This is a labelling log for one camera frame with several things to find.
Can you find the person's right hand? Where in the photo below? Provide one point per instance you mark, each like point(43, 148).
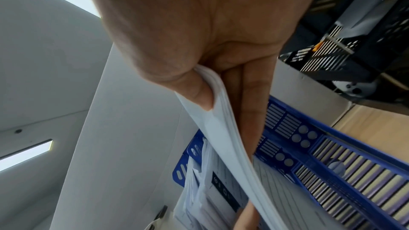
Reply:
point(191, 22)

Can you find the white partition board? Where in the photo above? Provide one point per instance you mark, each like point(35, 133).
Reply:
point(121, 148)

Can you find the person's left hand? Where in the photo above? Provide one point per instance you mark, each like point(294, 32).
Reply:
point(245, 217)

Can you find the white round device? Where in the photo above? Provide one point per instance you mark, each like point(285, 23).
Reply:
point(354, 88)

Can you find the printed documents bundle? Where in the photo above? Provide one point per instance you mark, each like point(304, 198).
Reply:
point(207, 193)

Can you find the lined printed form sheet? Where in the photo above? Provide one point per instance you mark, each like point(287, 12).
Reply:
point(281, 193)

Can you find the white paper stack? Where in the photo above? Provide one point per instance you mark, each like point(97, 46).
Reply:
point(223, 128)

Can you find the black plastic file rack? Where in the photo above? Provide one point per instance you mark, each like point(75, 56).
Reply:
point(351, 22)

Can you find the blue plastic file rack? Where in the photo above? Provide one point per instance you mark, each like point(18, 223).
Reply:
point(335, 168)

